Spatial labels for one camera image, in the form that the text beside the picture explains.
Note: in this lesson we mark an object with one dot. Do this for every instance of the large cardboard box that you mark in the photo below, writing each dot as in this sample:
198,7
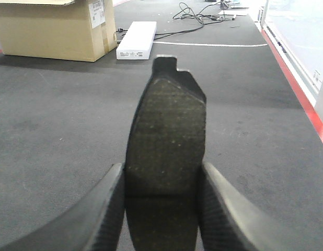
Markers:
68,30

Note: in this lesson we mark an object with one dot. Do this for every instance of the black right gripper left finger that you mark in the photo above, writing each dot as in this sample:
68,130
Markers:
93,223

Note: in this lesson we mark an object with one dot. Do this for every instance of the dark brake pad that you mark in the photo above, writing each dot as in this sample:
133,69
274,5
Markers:
163,158

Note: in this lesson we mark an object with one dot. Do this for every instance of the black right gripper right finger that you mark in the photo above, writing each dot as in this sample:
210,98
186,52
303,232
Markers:
229,221

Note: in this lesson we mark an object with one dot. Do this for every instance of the red conveyor frame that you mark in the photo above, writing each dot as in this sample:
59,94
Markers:
295,82

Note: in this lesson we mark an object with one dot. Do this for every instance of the long white box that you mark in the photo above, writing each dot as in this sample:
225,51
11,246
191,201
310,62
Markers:
137,42

